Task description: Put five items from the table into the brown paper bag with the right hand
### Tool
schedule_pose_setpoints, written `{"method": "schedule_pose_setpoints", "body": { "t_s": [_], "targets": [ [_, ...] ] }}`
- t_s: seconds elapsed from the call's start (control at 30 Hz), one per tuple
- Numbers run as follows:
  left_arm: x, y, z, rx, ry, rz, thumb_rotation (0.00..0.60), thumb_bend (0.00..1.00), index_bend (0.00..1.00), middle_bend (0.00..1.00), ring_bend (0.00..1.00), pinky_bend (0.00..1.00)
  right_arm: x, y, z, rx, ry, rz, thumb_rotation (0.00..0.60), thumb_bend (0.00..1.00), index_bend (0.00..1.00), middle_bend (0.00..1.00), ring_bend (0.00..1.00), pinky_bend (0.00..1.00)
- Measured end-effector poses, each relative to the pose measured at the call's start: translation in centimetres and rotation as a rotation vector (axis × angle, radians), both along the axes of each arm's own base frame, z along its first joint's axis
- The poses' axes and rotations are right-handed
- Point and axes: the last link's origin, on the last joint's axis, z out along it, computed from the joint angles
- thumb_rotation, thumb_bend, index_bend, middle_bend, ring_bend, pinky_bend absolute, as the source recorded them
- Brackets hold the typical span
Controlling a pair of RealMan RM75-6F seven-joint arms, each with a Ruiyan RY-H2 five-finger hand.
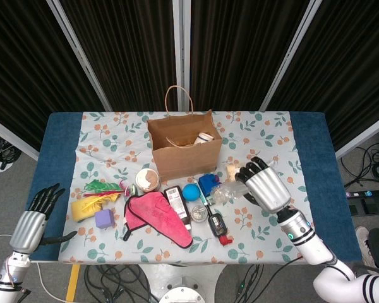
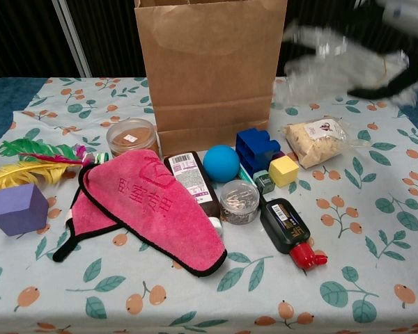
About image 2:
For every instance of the clear plastic bags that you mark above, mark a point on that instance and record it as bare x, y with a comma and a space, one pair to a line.
334, 66

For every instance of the clear bag of beige grains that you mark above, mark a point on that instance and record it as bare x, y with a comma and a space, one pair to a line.
317, 142

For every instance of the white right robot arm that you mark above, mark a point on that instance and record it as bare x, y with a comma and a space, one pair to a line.
411, 14

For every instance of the brown paper bag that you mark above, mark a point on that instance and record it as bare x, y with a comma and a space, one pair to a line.
209, 69

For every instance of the small dark purple cube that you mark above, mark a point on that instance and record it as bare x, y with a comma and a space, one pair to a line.
279, 156

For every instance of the yellow foam cube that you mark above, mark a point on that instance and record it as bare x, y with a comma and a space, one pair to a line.
284, 172

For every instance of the blue plastic building block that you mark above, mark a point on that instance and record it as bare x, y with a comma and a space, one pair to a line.
257, 149

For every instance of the small dark green box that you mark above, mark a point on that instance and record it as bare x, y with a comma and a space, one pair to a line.
264, 182

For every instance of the teal and white flat box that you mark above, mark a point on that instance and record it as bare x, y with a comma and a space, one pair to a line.
247, 174

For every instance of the dark green bottle red cap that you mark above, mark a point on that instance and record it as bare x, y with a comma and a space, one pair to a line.
282, 226

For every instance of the blue rubber ball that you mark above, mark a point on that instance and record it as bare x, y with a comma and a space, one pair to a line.
221, 163

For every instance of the clear jar of paper clips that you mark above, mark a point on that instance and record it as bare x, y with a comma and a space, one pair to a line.
238, 202

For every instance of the brown bottle with barcode label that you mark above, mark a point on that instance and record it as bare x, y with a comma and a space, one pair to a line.
191, 170

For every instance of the round jar of brown powder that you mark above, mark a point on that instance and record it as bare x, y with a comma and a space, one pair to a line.
132, 137

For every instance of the pink towel with black trim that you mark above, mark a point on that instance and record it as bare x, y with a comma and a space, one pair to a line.
153, 208

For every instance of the floral print tablecloth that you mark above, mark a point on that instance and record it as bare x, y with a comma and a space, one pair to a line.
195, 299

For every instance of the silver metal pole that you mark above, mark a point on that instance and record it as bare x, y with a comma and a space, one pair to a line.
73, 38

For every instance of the colourful feather shuttlecock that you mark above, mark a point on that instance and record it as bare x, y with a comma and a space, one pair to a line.
28, 170

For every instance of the purple foam cube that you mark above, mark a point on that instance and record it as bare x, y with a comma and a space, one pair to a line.
17, 212

